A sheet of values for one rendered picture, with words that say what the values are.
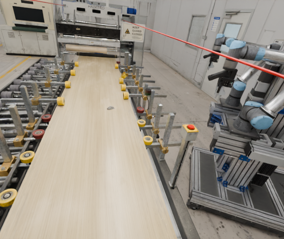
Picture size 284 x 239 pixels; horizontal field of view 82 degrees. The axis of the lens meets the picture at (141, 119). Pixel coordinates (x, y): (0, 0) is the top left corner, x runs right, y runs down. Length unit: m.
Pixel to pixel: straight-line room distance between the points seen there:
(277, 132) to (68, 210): 1.70
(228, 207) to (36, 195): 1.67
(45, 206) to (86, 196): 0.19
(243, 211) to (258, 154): 0.73
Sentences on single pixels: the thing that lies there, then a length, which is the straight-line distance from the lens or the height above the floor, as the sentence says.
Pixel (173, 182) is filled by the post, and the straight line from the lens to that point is 1.27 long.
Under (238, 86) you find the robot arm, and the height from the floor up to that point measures 1.25.
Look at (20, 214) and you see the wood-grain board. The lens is 1.03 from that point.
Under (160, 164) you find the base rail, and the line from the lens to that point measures 1.44.
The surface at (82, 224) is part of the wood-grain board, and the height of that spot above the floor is 0.90.
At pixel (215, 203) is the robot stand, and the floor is 0.23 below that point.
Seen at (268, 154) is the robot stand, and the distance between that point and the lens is 1.61.
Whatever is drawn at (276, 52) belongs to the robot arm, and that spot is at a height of 1.63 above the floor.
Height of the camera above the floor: 1.72
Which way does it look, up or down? 32 degrees down
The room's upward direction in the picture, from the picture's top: 7 degrees clockwise
